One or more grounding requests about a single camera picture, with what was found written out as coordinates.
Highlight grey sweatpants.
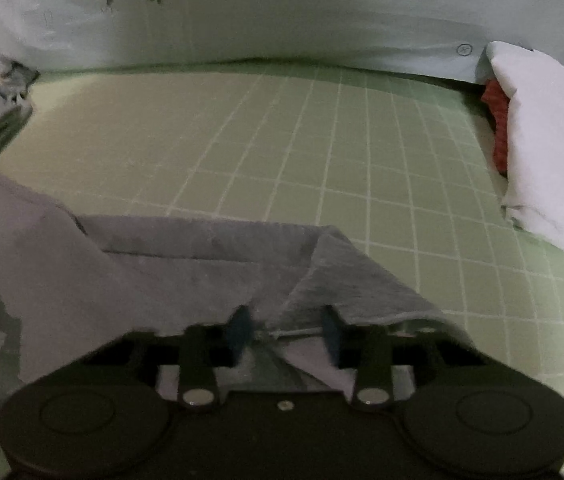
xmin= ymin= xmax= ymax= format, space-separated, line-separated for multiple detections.
xmin=0 ymin=174 xmax=467 ymax=398

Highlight white folded garment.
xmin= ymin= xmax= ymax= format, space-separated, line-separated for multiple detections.
xmin=487 ymin=41 xmax=564 ymax=251

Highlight red garment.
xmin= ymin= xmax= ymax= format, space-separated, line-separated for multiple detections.
xmin=480 ymin=79 xmax=510 ymax=178

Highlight blue denim jeans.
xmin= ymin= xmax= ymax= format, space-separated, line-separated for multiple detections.
xmin=0 ymin=58 xmax=40 ymax=154

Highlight light blue carrot print sheet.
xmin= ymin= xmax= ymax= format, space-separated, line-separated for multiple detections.
xmin=0 ymin=0 xmax=564 ymax=82

